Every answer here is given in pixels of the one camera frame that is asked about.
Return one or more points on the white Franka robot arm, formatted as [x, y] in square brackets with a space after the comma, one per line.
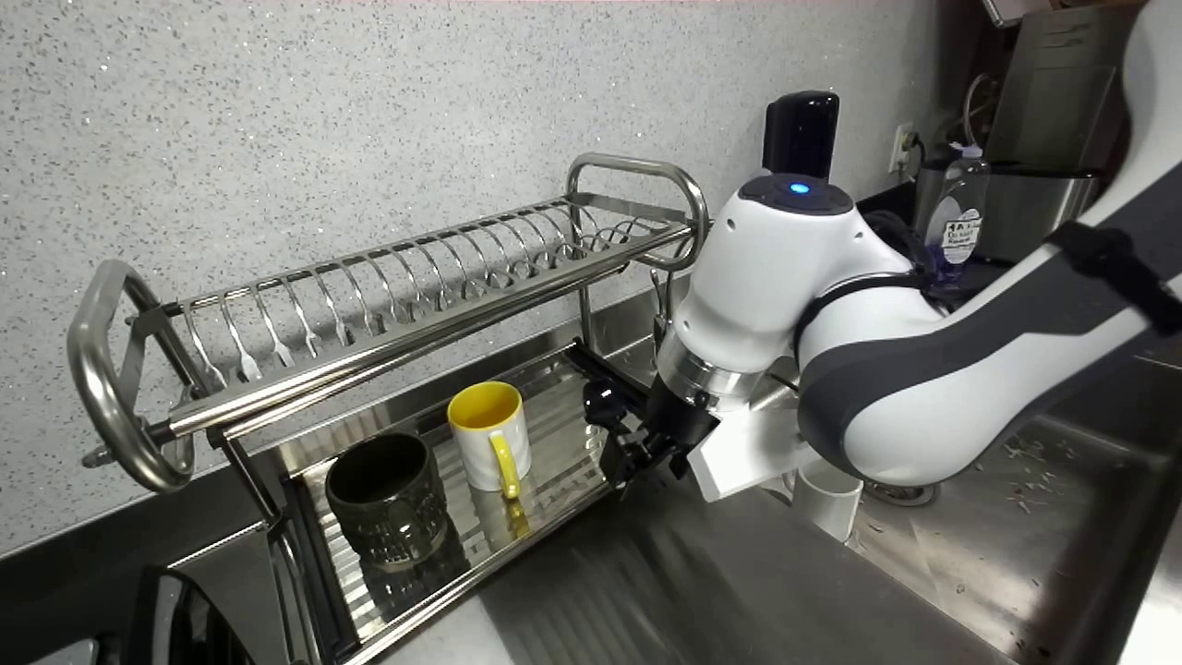
[886, 371]

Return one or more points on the stainless steel sink basin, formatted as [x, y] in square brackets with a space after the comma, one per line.
[1019, 554]

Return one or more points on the white wall outlet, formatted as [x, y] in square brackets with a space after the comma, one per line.
[900, 145]

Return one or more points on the metal sink caddy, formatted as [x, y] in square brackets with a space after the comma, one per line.
[1028, 208]

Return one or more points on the metal sink drain strainer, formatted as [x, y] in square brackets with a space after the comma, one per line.
[911, 496]

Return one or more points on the yellow and white mug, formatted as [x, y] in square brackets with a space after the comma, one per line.
[479, 459]

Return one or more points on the grey appliance box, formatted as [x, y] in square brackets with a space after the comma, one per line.
[1058, 96]

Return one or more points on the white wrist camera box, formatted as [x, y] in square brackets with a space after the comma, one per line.
[738, 453]

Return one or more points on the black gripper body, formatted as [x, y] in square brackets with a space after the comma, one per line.
[674, 432]

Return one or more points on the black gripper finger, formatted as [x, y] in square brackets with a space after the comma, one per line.
[630, 468]
[612, 408]

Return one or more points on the stainless steel dish rack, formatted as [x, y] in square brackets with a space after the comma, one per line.
[370, 295]

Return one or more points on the blue dish soap bottle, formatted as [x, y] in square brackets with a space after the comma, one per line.
[954, 225]

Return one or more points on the black wall soap dispenser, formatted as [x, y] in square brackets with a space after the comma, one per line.
[797, 134]

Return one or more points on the black mug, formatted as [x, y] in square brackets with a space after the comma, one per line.
[387, 509]

